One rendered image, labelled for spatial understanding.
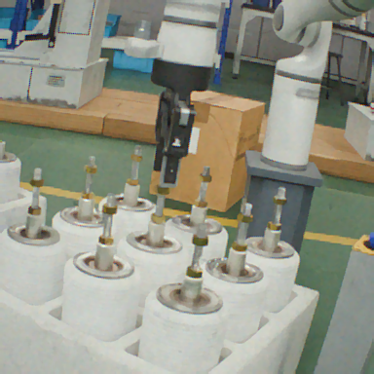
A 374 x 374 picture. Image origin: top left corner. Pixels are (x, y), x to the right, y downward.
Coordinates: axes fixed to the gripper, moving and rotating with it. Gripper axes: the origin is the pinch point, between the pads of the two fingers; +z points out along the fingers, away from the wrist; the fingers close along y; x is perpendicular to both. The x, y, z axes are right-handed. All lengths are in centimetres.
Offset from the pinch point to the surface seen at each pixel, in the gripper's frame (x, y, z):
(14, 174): 22.0, 32.8, 12.5
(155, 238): 0.1, -0.9, 9.1
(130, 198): 2.0, 15.5, 9.1
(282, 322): -17.6, -8.2, 17.3
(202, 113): -26, 102, 9
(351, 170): -106, 159, 32
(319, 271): -52, 55, 35
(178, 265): -3.0, -3.5, 11.6
